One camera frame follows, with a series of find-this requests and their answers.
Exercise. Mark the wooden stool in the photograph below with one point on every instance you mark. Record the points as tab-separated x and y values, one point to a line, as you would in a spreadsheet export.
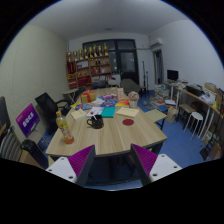
184	113

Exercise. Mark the round dark red coaster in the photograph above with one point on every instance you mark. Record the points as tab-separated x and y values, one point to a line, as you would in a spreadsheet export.
128	122

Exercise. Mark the beige paper envelope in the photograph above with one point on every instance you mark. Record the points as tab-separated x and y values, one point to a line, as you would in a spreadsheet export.
129	112

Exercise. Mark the white round stool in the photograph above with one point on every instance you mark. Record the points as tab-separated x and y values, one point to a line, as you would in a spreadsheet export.
197	120

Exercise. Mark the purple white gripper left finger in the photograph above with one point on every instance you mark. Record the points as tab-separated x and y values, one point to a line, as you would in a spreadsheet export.
76	167

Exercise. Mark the wooden conference table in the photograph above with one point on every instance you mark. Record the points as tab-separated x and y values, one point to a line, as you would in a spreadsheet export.
113	138

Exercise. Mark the white booklet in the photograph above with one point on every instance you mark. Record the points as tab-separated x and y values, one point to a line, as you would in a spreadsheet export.
95	111

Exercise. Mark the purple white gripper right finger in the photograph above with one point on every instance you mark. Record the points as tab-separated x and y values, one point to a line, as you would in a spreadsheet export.
152	167

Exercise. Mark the purple sign board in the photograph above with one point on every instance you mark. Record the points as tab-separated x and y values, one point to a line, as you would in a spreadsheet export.
27	119

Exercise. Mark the small yellow note paper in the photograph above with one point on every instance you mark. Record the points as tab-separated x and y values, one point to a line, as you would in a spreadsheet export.
78	114

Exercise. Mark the black mug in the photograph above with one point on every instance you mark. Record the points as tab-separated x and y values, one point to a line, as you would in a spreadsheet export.
96	122

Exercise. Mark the flower bouquet in white pot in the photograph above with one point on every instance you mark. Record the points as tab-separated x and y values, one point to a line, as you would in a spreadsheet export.
133	99

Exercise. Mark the orange drink plastic bottle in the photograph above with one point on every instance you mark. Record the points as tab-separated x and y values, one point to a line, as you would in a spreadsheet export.
63	126

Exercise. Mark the long wooden side desk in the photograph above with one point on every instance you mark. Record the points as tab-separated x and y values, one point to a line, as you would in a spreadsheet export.
211	111

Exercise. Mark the white air conditioner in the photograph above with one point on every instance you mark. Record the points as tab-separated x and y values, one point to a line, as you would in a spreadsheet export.
156	42

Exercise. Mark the grey armchair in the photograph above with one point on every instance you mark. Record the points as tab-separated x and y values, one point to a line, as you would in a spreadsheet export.
129	85

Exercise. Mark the red wooden trophy shelf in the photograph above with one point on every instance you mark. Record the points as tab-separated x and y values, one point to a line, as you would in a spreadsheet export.
88	66

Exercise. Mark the black office chair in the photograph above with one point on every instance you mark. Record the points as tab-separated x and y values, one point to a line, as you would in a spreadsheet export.
49	108

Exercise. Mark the yellow gift box red ribbon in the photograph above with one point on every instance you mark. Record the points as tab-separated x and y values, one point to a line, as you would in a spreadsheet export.
88	96

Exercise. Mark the teal notebook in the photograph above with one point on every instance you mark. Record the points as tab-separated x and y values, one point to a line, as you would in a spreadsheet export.
108	112

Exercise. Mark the computer monitor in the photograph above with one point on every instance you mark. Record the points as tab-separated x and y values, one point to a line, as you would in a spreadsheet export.
172	75

